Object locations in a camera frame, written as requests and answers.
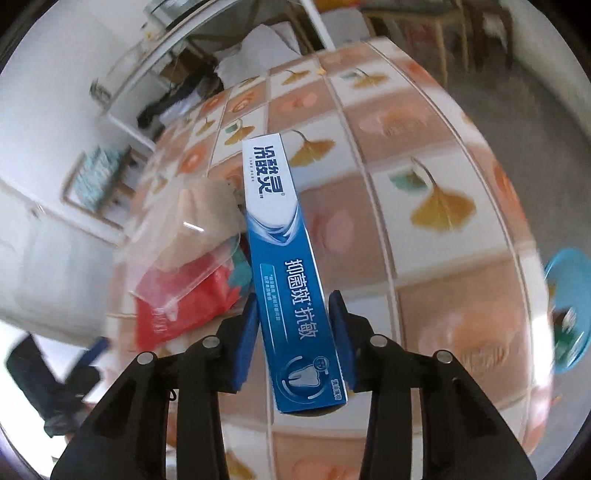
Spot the blue toothpaste box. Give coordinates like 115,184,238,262
241,132,348,415

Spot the red packet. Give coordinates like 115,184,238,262
135,258,250,354

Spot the dark blue cloth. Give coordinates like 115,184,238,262
4,335,109,437

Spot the white metal frame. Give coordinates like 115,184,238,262
90,0,241,153

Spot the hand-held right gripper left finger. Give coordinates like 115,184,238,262
50,293,258,480

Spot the table with ginkgo tablecloth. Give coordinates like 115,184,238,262
104,37,591,480

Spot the clear plastic bag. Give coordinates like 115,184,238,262
124,178,243,319

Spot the blue patterned cloth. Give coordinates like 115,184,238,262
62,145,134,217

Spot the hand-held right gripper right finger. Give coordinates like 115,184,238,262
328,290,539,480

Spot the black cloth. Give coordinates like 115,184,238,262
136,88,195,130

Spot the blue plastic mesh basket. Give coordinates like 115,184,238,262
544,248,591,372

